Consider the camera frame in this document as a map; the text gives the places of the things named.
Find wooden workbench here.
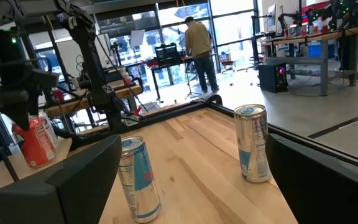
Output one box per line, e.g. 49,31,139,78
44,77,145,119
260,26,358,96

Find white panel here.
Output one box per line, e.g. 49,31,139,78
129,29,146,48

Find blue silver Red Bull can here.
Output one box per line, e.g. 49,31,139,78
117,135,163,224
233,103,272,184

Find black perforated crate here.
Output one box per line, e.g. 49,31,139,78
154,42,180,67

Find silver Diet Coke can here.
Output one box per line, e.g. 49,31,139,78
38,111,59,147

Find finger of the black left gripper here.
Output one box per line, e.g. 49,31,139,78
30,68,61,91
0,89,40,131

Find black computer tower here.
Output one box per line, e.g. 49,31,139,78
257,63,289,94

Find blue bin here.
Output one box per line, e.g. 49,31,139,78
307,41,336,59

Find white monitor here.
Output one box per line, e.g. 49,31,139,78
266,2,278,32

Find red cart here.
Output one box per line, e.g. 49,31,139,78
219,51,237,75

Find black desk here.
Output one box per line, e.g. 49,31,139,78
149,57,200,103

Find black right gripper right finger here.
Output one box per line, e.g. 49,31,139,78
265,133,358,224

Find red Fanta strawberry can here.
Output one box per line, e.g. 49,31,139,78
12,116,57,169

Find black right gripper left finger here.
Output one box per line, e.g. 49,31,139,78
0,134,123,224

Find neighbouring black robot arms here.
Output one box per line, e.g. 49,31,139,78
277,0,358,34

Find person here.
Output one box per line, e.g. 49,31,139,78
183,15,221,95

